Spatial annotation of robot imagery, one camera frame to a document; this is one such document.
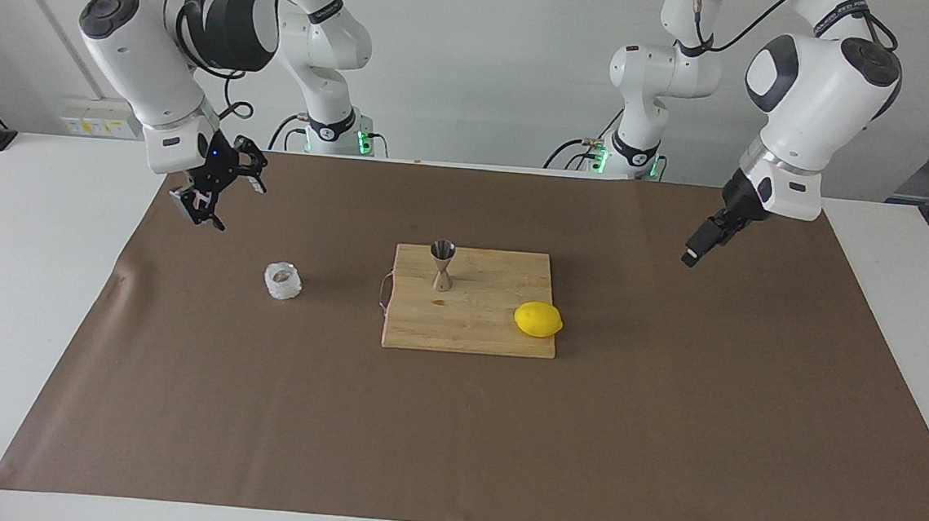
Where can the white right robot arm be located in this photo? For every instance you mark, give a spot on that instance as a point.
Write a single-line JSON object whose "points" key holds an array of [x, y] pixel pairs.
{"points": [[135, 58]]}

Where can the wooden cutting board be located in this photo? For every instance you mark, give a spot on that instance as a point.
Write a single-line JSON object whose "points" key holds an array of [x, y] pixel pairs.
{"points": [[477, 319]]}

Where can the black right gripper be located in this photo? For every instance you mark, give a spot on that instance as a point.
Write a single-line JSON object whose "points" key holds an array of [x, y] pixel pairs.
{"points": [[216, 168]]}

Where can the clear textured glass cup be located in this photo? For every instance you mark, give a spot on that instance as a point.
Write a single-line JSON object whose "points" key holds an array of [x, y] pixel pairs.
{"points": [[283, 282]]}

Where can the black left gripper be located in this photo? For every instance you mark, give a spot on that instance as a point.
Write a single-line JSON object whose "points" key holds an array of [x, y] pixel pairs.
{"points": [[740, 202]]}

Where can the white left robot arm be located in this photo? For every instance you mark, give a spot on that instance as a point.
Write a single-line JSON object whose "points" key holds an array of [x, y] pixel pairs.
{"points": [[820, 81]]}

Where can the yellow lemon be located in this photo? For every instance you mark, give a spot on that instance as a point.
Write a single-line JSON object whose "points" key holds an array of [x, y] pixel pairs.
{"points": [[538, 320]]}

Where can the brown paper table mat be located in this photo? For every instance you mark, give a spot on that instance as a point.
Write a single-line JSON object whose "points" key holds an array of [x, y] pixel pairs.
{"points": [[258, 409]]}

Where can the white wall socket strip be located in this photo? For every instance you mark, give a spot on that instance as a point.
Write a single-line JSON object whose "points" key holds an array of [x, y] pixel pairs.
{"points": [[85, 126]]}

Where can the steel double jigger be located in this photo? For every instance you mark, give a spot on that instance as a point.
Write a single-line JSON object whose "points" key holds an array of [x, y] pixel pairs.
{"points": [[441, 279]]}

